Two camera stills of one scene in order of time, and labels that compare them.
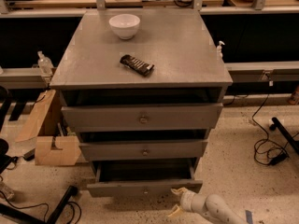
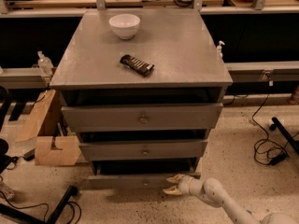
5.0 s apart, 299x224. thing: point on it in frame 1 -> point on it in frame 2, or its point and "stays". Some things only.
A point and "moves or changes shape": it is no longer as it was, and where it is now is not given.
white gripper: [187, 200] -> [185, 185]
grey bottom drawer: [146, 177] moves or changes shape
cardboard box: [56, 143] stays
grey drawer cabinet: [143, 106] stays
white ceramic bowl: [124, 25] stays
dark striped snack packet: [136, 64] stays
